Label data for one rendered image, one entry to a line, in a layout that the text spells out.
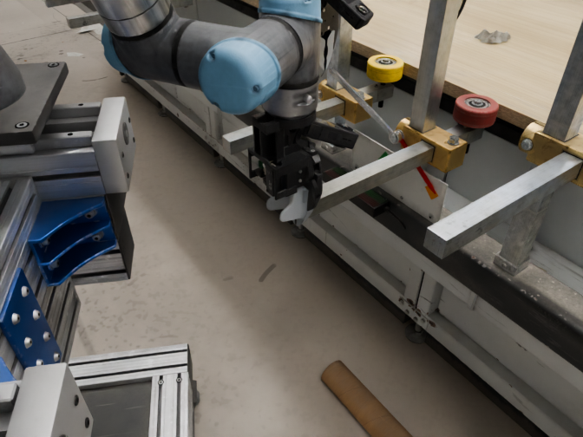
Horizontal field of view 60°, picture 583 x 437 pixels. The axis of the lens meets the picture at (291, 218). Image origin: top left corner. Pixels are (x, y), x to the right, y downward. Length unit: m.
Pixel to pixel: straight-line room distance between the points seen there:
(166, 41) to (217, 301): 1.32
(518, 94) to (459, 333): 0.74
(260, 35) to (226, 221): 1.62
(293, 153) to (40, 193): 0.37
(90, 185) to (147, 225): 1.41
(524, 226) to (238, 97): 0.56
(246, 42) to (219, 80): 0.05
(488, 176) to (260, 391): 0.89
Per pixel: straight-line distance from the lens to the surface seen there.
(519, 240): 0.95
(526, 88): 1.17
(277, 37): 0.58
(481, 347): 1.57
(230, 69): 0.53
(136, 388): 1.40
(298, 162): 0.71
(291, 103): 0.66
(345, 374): 1.53
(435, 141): 0.97
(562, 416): 1.52
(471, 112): 1.02
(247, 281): 1.87
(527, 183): 0.74
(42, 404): 0.45
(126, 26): 0.59
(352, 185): 0.85
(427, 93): 0.97
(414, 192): 1.05
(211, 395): 1.60
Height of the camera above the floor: 1.35
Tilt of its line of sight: 39 degrees down
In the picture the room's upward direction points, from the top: straight up
